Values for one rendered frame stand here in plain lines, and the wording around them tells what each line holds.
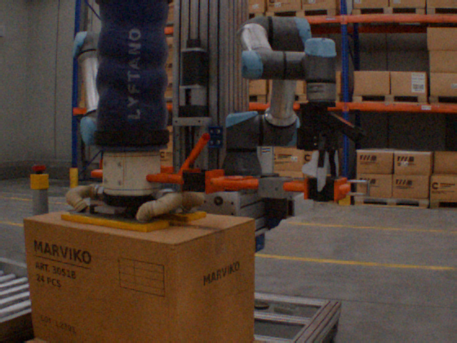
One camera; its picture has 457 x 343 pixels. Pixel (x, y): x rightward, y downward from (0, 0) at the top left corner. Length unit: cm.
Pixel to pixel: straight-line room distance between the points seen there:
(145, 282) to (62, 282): 33
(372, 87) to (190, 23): 647
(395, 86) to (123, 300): 745
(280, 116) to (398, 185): 663
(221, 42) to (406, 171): 648
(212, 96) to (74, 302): 106
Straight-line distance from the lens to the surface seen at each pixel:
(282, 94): 189
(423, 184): 846
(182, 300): 135
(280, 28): 174
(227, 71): 223
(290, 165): 893
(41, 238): 166
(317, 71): 129
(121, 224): 148
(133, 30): 154
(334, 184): 127
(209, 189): 143
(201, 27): 229
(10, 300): 221
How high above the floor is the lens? 122
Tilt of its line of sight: 5 degrees down
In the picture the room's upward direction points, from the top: straight up
